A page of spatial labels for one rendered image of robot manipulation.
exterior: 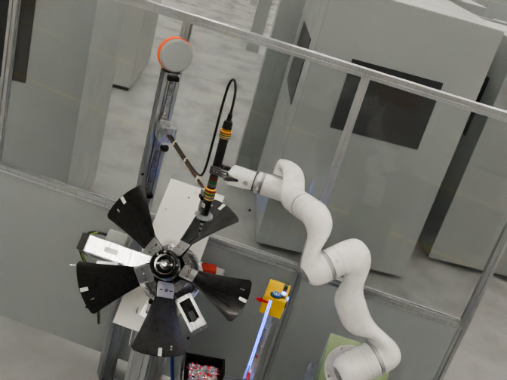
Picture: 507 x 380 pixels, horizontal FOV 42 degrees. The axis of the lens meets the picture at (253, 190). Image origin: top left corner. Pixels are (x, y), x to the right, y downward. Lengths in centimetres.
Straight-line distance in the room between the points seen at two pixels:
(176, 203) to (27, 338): 150
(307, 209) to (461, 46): 324
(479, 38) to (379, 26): 74
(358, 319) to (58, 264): 208
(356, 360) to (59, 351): 221
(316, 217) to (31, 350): 237
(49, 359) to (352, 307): 225
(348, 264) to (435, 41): 321
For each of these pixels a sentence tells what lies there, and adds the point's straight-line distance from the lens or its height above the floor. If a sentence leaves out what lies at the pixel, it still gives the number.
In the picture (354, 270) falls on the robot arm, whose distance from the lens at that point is 213.
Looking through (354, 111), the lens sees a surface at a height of 185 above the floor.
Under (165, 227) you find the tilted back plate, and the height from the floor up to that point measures 119.
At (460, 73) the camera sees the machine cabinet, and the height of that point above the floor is 183.
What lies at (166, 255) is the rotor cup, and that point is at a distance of 267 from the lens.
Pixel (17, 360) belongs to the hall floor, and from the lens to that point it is 399.
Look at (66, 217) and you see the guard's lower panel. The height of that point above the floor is 82.
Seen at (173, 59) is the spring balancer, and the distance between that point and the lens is 302.
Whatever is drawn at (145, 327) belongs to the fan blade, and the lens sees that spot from 264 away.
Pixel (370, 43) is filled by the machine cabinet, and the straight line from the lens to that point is 502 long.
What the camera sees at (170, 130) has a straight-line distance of 302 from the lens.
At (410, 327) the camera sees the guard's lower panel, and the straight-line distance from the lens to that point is 351.
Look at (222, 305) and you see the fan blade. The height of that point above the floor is 115.
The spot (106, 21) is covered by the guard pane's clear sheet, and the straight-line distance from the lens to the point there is 329.
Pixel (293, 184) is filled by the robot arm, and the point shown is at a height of 175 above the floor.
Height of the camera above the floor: 261
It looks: 23 degrees down
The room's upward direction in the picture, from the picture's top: 16 degrees clockwise
